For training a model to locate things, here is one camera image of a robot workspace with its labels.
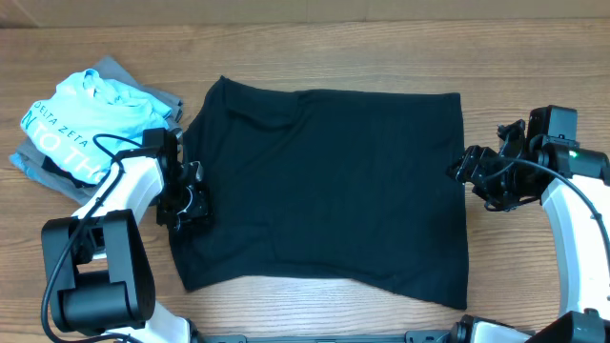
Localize black t-shirt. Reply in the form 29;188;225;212
171;78;469;310

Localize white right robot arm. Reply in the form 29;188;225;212
443;105;609;343

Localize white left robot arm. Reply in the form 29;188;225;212
40;129;213;343

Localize light blue printed t-shirt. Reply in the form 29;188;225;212
20;69;172;185

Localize grey folded garment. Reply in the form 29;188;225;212
10;56;183;204

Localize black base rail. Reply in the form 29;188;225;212
202;330;451;343

